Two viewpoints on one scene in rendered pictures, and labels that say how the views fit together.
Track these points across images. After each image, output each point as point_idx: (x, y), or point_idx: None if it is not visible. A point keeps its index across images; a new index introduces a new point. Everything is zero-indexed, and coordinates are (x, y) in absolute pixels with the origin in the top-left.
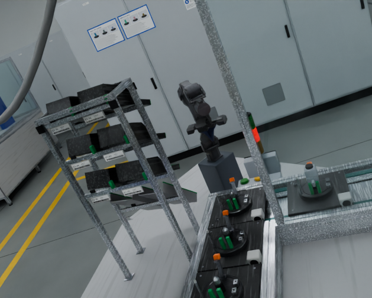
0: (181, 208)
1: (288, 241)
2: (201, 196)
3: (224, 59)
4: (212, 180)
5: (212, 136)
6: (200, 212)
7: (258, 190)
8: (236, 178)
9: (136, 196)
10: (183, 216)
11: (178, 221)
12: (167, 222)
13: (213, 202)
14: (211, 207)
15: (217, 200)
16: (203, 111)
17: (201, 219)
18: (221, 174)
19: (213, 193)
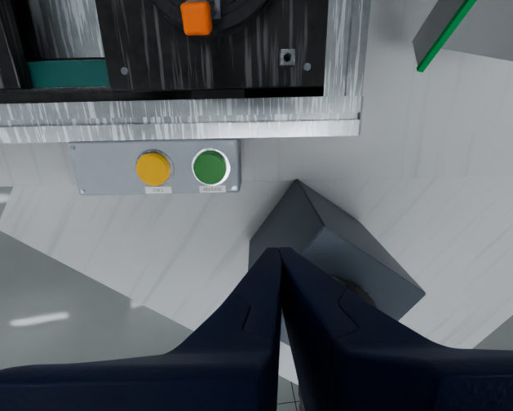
0: (462, 181)
1: None
2: (391, 227)
3: None
4: (351, 227)
5: (255, 274)
6: (390, 132)
7: (130, 66)
8: (264, 238)
9: None
10: (455, 132)
11: (472, 104)
12: None
13: (333, 57)
14: (338, 19)
15: (313, 52)
16: None
17: (386, 89)
18: (304, 218)
19: (337, 134)
